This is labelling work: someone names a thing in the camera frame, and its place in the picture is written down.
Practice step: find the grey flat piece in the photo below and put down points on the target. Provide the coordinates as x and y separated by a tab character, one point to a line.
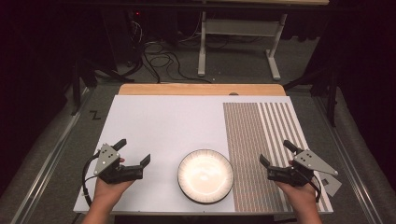
333	186

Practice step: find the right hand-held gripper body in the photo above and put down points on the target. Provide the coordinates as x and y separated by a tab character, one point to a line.
311	161

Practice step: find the white board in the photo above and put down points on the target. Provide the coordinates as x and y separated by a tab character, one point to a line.
155	130

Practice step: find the person's right hand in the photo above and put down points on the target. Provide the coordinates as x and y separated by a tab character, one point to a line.
297	194

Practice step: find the wooden table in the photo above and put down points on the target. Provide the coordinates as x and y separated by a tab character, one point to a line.
199	89

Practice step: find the brown and white striped placemat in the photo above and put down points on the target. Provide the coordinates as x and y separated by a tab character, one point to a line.
246	140

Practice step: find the aluminium rail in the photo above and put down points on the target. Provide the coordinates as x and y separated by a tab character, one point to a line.
53	155
351	161

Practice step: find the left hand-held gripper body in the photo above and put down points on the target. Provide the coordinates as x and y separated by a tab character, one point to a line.
107	157

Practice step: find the white metal desk frame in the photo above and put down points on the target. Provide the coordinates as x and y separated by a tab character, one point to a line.
239	27

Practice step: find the black stand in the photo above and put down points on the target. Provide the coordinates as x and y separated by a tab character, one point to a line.
332	93
81	74

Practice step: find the white plate with dark rim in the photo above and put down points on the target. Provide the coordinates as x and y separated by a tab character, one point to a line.
205	176

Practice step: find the person's left hand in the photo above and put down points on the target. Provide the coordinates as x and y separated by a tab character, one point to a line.
112	189

